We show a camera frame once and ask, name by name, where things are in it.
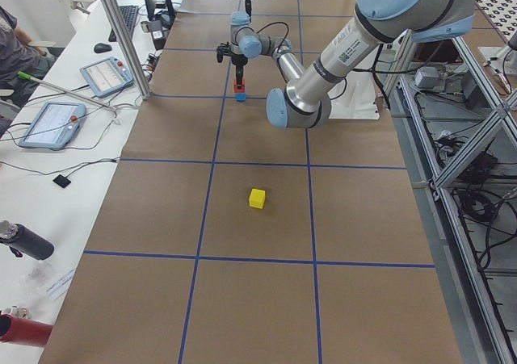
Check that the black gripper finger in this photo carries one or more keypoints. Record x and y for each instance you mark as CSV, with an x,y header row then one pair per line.
x,y
248,7

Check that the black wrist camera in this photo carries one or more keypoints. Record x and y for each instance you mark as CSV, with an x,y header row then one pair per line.
x,y
223,50

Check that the black keyboard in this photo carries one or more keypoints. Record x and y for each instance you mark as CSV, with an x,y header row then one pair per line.
x,y
130,16

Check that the seated person grey shirt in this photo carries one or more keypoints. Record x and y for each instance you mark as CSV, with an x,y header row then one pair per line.
x,y
18,55

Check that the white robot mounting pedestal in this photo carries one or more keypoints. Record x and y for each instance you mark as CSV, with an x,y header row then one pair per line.
x,y
355,98

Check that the aluminium truss frame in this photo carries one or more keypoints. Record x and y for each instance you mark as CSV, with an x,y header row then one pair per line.
x,y
460,142

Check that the green tipped metal rod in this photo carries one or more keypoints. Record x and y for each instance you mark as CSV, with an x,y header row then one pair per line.
x,y
55,88

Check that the black water bottle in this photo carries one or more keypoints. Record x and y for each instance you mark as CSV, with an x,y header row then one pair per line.
x,y
23,241

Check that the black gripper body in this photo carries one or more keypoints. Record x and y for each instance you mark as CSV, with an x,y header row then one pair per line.
x,y
239,60

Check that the red cylinder bottle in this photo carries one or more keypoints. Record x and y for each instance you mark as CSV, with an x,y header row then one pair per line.
x,y
22,331

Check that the aluminium frame post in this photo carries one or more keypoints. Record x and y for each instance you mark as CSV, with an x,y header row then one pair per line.
x,y
117,22

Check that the far blue teach pendant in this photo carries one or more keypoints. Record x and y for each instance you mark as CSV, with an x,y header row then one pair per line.
x,y
107,76

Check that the blue wooden block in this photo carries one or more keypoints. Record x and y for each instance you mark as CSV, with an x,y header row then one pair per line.
x,y
240,96

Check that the black computer mouse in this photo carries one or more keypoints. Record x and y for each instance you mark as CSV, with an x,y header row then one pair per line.
x,y
102,47

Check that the small black square pad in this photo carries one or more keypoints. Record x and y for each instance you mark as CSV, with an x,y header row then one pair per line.
x,y
62,181

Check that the blue teach pendant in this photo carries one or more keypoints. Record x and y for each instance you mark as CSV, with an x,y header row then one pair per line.
x,y
107,76
55,125

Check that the near blue teach pendant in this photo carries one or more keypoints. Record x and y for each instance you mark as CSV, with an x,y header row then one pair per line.
x,y
55,125

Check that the yellow wooden block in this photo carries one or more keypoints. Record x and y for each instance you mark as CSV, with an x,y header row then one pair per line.
x,y
257,198

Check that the grey power box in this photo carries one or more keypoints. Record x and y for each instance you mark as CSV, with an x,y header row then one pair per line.
x,y
428,77

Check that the red wooden block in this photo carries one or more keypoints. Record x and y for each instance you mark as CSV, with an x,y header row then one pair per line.
x,y
239,86

